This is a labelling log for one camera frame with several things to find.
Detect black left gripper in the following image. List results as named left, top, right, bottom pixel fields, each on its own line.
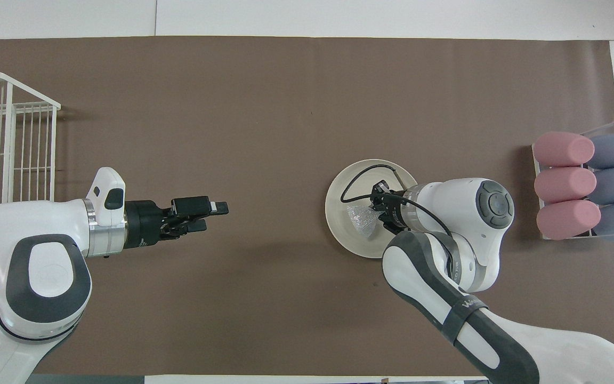
left=125, top=196, right=230, bottom=250

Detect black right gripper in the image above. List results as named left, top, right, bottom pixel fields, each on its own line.
left=369, top=181, right=409, bottom=236

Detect round cream plate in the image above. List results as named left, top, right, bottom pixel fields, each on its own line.
left=325, top=159, right=425, bottom=259

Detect brown table mat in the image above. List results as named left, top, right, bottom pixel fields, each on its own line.
left=0, top=36, right=614, bottom=377

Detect pink plastic cup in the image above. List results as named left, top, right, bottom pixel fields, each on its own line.
left=534, top=167, right=597, bottom=203
left=536, top=199, right=602, bottom=241
left=532, top=132, right=595, bottom=167

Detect white wire dish rack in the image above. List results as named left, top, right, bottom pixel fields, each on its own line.
left=0, top=71, right=61, bottom=219

